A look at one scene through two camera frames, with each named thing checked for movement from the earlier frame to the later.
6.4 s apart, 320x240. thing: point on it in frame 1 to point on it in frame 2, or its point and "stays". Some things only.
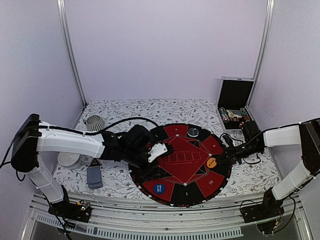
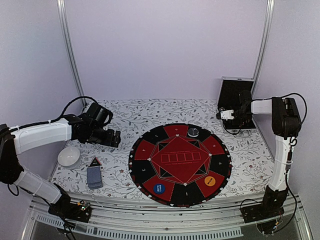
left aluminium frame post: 62,12 stays
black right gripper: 232,156 to 239,122
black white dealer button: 193,132 stays
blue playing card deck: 94,177 stays
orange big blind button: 211,162 to 209,181
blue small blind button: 159,188 stays
